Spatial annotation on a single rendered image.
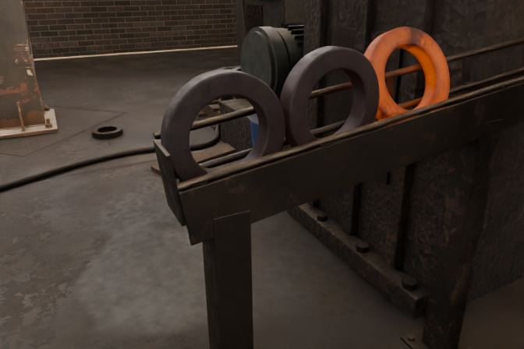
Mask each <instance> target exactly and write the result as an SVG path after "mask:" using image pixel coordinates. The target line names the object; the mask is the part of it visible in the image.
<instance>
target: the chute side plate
mask: <svg viewBox="0 0 524 349"><path fill-rule="evenodd" d="M499 119H503V122H502V126H501V130H502V129H506V128H508V127H511V126H513V125H517V124H519V123H521V122H524V82H523V83H519V84H516V85H514V86H510V87H507V88H504V89H501V90H497V91H494V92H492V93H487V94H484V95H482V96H479V97H475V98H473V99H470V100H465V101H463V102H460V103H457V104H453V105H451V106H448V107H445V108H441V109H438V110H436V111H432V112H429V113H426V114H424V115H419V116H416V117H414V118H410V119H407V120H404V121H401V122H397V123H395V124H392V125H388V126H385V127H382V128H379V129H375V130H373V131H370V132H366V133H363V134H360V135H358V136H353V137H351V138H348V139H343V140H341V141H338V142H336V143H332V144H329V145H326V146H322V147H319V148H316V149H314V150H310V151H307V152H305V153H300V154H297V155H295V156H292V157H288V158H285V159H283V160H278V161H275V162H273V163H270V164H266V165H264V166H261V167H256V168H254V169H251V170H248V171H244V172H242V173H238V174H234V175H232V176H229V177H227V178H223V179H220V180H217V181H214V182H210V183H207V184H205V185H201V186H198V187H196V188H192V189H188V190H186V191H183V192H180V193H179V195H180V199H181V203H182V209H183V213H184V217H185V221H186V228H187V231H188V235H189V242H190V244H191V246H193V245H196V244H199V243H201V242H203V241H206V240H209V239H212V238H213V237H214V229H213V219H214V218H218V217H223V216H227V215H231V214H234V213H240V212H243V211H247V210H250V216H251V224H252V223H255V222H257V221H259V220H263V219H265V218H268V217H271V216H274V215H275V214H278V213H281V212H284V211H286V210H290V209H292V208H294V207H297V206H300V205H303V204H305V203H308V202H311V201H313V200H315V199H319V198H321V197H324V196H327V195H330V194H332V193H334V192H337V191H340V190H343V189H346V188H348V187H350V186H353V185H356V184H359V183H361V182H364V181H367V180H369V179H371V178H375V177H377V176H380V175H383V174H386V173H388V172H390V171H393V170H396V169H399V168H400V167H404V166H406V165H409V164H412V163H415V162H417V161H419V160H423V159H425V158H428V157H431V156H433V155H436V154H438V153H442V152H444V151H446V150H450V149H452V148H455V147H457V146H461V145H462V144H465V143H468V142H471V141H473V140H475V139H479V138H480V132H481V128H482V124H483V123H484V122H491V121H495V120H499Z"/></svg>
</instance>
